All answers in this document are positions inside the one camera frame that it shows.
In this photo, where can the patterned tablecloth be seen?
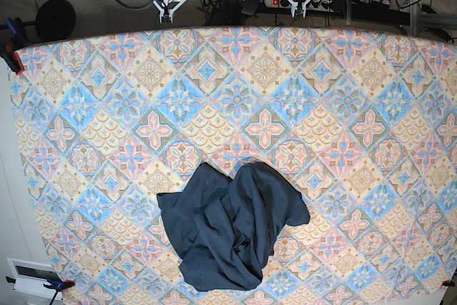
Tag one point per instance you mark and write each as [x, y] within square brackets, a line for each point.
[362, 124]

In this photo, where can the blue orange clamp bottom left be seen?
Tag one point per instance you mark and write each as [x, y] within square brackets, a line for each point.
[57, 284]

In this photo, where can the red black clamp left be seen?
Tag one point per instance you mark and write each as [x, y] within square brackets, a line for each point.
[12, 59]

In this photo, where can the orange clamp bottom right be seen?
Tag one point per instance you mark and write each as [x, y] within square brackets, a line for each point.
[448, 283]

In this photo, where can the white wall panel box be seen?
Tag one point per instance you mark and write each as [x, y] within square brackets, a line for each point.
[30, 277]

